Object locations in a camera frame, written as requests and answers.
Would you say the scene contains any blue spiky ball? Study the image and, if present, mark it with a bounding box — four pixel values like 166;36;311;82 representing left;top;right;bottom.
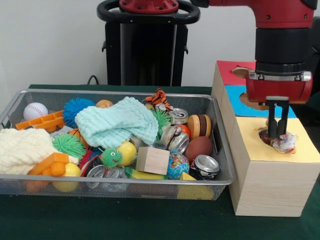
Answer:
62;97;97;129

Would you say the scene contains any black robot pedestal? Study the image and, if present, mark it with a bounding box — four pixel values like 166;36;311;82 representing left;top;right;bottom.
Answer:
96;0;201;87

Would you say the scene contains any large dark green tablecloth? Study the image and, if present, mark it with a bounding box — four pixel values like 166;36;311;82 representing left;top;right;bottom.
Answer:
0;84;320;240

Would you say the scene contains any plush tiger toy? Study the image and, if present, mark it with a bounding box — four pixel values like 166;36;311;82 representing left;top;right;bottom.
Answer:
145;87;175;112

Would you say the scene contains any plain wooden cube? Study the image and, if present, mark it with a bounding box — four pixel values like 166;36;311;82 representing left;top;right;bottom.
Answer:
136;146;171;176

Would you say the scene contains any toy hamburger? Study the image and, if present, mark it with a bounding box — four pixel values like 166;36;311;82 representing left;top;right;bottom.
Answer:
187;114;212;139

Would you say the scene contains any orange ball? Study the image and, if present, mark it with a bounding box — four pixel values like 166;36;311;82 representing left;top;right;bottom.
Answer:
177;124;192;139

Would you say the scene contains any wooden box with three holes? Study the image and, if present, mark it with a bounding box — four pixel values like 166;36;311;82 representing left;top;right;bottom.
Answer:
210;60;320;217

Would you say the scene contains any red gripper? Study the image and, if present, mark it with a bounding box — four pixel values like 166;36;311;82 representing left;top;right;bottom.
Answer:
246;71;314;138

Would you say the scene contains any green spiky ball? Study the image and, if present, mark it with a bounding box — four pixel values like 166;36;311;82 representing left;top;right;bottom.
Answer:
151;108;175;131
52;133;87;160

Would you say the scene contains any multicolour patterned cloth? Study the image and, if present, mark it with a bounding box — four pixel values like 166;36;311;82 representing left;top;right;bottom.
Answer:
271;132;298;154

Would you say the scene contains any white baseball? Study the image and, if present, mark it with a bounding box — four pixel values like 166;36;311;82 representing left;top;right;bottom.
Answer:
23;102;49;121

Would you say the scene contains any shallow clear mesh bin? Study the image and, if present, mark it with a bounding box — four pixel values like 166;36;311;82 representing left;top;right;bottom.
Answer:
0;89;236;201

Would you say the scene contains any mint green cloth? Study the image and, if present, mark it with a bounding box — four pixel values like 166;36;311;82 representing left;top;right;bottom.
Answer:
74;96;160;148

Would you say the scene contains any cream knitted cloth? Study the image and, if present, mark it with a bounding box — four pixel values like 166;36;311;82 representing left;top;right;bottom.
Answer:
0;127;80;175

